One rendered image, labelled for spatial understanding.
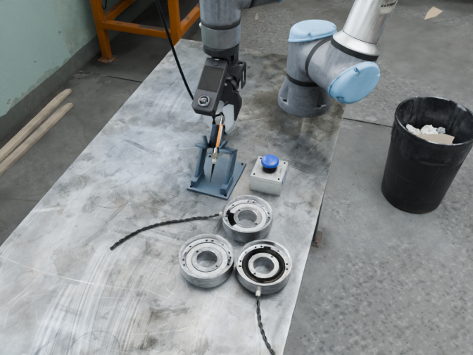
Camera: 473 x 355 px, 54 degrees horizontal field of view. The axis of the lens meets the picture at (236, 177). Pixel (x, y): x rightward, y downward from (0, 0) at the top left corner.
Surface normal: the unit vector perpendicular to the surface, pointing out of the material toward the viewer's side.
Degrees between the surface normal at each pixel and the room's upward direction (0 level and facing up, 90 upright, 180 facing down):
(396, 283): 0
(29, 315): 0
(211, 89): 32
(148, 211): 0
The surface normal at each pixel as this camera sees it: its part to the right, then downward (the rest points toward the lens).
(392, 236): 0.00, -0.73
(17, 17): 0.95, 0.21
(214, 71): -0.14, -0.27
